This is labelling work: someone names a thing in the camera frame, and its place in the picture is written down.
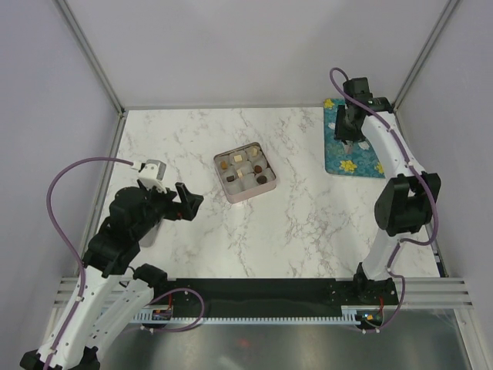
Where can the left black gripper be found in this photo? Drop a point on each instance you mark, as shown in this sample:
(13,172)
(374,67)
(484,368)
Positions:
(187,209)

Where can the pink chocolate tin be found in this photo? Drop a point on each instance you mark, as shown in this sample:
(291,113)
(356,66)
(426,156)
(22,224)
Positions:
(246,188)

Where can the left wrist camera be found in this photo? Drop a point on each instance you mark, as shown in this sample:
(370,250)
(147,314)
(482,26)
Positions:
(151,175)

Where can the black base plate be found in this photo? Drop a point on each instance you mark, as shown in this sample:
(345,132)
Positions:
(284,297)

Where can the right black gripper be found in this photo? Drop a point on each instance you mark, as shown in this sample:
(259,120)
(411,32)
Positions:
(340,133)

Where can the white cable duct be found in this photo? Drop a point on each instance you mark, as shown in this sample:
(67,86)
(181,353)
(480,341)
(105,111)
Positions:
(151,317)

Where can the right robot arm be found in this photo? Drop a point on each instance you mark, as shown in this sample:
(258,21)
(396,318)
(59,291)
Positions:
(408,201)

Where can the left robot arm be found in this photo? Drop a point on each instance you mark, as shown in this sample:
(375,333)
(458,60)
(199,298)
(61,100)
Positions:
(86,329)

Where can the blue floral tray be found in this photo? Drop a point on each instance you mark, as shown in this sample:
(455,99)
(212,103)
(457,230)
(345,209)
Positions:
(361,162)

